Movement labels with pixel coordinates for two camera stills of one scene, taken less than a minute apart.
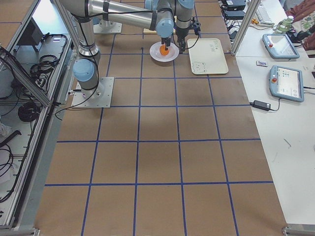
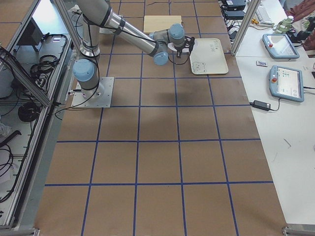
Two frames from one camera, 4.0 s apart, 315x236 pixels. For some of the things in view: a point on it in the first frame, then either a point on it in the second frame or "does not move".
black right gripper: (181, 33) to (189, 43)
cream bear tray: (206, 56) does not move
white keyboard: (263, 16) does not move
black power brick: (235, 14) does not move
